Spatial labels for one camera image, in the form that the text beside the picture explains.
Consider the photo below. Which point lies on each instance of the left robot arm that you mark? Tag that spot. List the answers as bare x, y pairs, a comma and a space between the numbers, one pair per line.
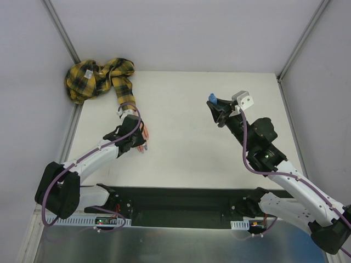
60, 190

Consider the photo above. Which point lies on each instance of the right white cable duct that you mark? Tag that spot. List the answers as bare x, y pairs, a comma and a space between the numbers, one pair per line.
248, 224

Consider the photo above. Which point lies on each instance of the aluminium frame post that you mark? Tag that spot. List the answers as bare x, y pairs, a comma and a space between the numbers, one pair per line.
308, 30
58, 24

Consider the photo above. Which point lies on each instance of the yellow plaid shirt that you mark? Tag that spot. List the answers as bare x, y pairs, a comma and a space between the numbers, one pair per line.
88, 80

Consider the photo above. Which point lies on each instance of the left white cable duct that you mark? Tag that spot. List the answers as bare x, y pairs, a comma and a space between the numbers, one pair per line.
93, 221

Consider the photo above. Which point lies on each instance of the right aluminium frame post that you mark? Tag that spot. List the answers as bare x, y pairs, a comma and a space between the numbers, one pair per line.
308, 30

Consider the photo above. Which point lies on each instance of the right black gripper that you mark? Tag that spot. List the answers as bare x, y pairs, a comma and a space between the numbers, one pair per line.
222, 112

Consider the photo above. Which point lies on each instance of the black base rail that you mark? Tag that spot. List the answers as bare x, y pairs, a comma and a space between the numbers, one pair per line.
187, 207

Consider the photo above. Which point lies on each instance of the left aluminium frame post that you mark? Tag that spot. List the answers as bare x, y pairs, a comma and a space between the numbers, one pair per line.
58, 24

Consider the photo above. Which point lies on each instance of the white cable duct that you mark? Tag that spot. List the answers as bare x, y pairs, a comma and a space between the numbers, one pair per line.
248, 224
93, 221

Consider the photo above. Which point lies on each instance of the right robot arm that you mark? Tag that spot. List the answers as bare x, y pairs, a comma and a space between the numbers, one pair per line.
325, 219

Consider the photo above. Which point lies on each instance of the mannequin hand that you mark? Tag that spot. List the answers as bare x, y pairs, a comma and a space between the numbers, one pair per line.
145, 133

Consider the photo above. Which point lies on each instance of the blue nail polish bottle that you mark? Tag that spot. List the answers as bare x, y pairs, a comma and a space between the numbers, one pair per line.
212, 99

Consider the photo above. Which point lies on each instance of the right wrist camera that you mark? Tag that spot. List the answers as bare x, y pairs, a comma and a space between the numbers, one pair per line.
243, 99

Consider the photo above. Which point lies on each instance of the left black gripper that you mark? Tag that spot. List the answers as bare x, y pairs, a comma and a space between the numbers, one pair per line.
137, 136

